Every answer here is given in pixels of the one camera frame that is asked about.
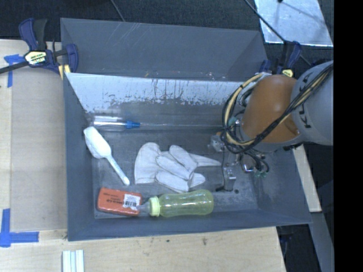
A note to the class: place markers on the white plastic scoop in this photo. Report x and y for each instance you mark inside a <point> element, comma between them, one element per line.
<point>96,143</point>

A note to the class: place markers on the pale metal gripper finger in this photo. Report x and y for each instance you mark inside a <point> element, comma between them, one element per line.
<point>230,180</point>
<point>217,144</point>

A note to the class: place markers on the white work glove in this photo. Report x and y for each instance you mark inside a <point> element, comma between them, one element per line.
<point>167,166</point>

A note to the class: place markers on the clear syringe with blue tip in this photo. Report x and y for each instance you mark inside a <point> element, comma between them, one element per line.
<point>113,122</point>

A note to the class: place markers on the grey metal bin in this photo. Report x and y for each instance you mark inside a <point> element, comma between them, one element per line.
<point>170,52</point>

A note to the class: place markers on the orange block with barcode label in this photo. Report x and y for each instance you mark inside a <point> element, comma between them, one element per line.
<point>113,200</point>

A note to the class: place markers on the yellow-green baby bottle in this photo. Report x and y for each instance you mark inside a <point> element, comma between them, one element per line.
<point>184,203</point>

